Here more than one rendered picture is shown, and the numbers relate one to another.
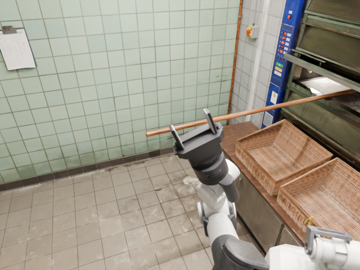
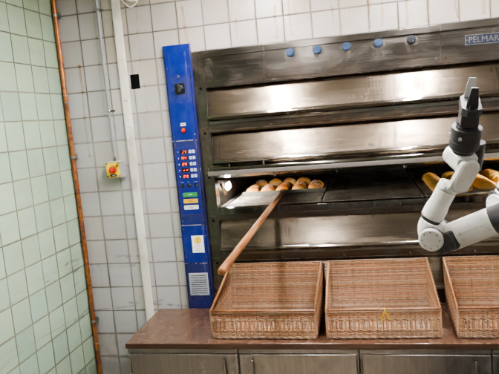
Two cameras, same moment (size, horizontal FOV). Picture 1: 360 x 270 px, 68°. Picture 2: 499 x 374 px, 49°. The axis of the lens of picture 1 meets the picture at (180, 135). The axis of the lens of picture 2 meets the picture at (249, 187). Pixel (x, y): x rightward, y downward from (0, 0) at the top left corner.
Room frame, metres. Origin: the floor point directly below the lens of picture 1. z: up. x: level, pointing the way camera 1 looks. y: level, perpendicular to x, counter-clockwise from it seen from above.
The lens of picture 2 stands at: (0.21, 1.68, 1.70)
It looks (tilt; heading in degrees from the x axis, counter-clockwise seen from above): 7 degrees down; 302
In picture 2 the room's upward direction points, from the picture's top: 5 degrees counter-clockwise
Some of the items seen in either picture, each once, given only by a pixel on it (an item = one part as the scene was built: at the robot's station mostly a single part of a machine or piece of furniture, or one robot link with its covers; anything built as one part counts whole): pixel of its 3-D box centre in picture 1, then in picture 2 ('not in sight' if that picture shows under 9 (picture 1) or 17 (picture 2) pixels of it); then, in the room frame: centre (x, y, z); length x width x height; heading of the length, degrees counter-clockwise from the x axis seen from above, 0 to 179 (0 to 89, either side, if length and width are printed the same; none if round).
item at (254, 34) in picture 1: (252, 31); (115, 169); (2.66, -0.69, 1.46); 0.10 x 0.07 x 0.10; 21
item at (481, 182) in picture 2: not in sight; (466, 179); (0.88, -1.87, 1.21); 0.61 x 0.48 x 0.06; 111
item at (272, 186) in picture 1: (278, 154); (269, 297); (1.72, -0.80, 0.72); 0.56 x 0.49 x 0.28; 19
